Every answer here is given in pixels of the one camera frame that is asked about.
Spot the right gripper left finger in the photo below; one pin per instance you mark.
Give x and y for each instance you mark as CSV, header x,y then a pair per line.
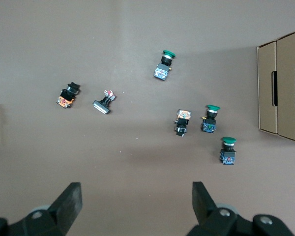
x,y
68,199

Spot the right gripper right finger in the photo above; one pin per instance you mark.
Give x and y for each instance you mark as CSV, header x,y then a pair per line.
x,y
201,204

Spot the green mushroom button blue block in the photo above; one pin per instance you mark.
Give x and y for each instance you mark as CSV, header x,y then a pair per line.
x,y
228,155
162,71
209,125

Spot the brown cardboard box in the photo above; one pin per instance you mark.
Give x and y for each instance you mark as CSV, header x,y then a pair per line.
x,y
286,98

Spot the brown paper table cover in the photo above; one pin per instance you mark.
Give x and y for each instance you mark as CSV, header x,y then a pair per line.
x,y
113,37

